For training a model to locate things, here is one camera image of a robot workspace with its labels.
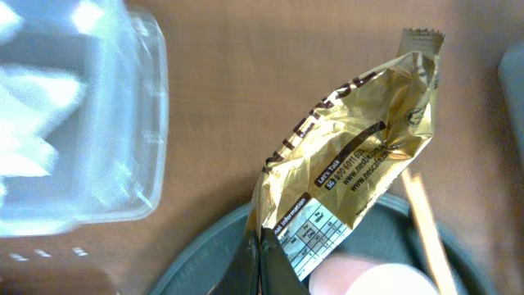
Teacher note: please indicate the gold coffee sachet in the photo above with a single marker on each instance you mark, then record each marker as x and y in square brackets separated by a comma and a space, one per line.
[339, 159]

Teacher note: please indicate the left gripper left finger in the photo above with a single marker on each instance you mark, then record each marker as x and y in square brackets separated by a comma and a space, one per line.
[242, 275]

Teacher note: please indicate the white tissue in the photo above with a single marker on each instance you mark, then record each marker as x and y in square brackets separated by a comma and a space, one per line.
[42, 82]

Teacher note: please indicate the clear plastic bin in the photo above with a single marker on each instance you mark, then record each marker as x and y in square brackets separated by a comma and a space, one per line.
[112, 148]

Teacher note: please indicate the right wooden chopstick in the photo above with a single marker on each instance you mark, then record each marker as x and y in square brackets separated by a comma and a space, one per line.
[434, 229]

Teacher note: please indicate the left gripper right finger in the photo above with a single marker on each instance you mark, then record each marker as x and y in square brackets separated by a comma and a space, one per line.
[277, 276]

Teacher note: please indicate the round black tray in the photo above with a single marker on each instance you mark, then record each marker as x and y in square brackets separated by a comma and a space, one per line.
[387, 233]

